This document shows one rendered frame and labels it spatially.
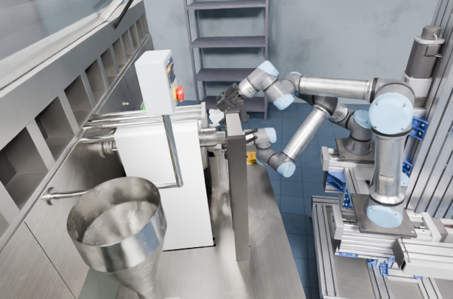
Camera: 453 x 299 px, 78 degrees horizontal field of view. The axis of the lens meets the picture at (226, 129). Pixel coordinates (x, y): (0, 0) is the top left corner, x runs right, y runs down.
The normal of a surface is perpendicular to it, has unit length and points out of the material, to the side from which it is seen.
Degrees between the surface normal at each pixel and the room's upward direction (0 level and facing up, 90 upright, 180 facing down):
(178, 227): 90
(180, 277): 0
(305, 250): 0
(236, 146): 90
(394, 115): 83
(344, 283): 0
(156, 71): 90
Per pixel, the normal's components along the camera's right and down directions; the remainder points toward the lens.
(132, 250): 0.57, 0.40
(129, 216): 0.28, 0.21
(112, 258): 0.22, 0.51
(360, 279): -0.07, -0.84
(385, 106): -0.56, 0.37
